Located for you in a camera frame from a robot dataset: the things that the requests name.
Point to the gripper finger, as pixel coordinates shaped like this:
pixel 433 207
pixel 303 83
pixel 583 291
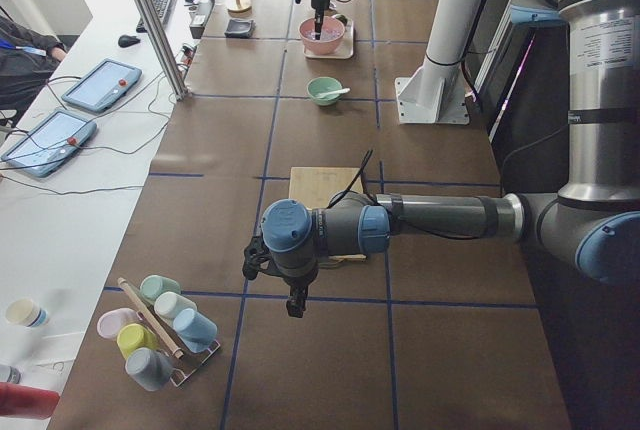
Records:
pixel 318 24

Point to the clear ice cubes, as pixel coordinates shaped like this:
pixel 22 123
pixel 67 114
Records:
pixel 325 35

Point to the white plastic spoon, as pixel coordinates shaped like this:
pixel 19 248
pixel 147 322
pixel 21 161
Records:
pixel 330 94

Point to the pink bowl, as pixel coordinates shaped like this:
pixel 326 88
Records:
pixel 320 48

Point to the mint green bowl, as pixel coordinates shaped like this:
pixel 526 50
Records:
pixel 321 85

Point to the green avocado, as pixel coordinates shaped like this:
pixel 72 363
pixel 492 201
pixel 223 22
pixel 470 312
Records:
pixel 342 18

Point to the cream plastic tray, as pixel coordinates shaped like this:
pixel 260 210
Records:
pixel 344 50

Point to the dark folded cloth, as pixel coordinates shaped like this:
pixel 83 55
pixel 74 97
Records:
pixel 240 28

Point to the wooden cutting board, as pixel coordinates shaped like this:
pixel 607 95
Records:
pixel 314 187

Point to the light blue cup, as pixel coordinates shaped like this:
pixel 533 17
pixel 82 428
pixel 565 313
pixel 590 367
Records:
pixel 196 330

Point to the white cup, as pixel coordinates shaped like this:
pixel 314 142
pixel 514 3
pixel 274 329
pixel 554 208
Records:
pixel 169 304

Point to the mint green cup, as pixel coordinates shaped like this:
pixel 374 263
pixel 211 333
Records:
pixel 154 285

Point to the wooden rack rod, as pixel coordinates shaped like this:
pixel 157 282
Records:
pixel 146 313

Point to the yellow cup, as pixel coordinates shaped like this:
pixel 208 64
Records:
pixel 135 336

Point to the grey cup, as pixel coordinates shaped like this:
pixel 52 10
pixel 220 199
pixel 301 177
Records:
pixel 151 369

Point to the black keyboard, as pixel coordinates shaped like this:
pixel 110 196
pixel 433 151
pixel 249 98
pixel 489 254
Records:
pixel 164 9

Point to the pink cup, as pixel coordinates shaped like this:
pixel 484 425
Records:
pixel 110 323

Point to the black computer mouse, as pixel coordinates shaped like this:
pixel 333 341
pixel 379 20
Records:
pixel 126 41

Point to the far blue tablet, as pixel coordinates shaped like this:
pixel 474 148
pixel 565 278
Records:
pixel 103 86

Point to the blue tablet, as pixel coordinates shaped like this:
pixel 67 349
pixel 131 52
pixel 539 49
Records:
pixel 49 145
pixel 103 86

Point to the near blue tablet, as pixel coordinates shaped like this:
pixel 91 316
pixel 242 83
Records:
pixel 49 145

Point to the paper cup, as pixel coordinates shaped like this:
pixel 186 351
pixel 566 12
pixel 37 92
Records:
pixel 26 312

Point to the red bottle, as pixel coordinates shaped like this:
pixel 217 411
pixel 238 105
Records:
pixel 27 402

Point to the white wire cup rack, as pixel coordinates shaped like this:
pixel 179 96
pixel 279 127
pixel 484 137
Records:
pixel 189 363

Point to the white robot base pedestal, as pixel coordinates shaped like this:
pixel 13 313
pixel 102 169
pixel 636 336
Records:
pixel 434 94

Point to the aluminium frame post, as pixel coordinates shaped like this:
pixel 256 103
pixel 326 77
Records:
pixel 162 48

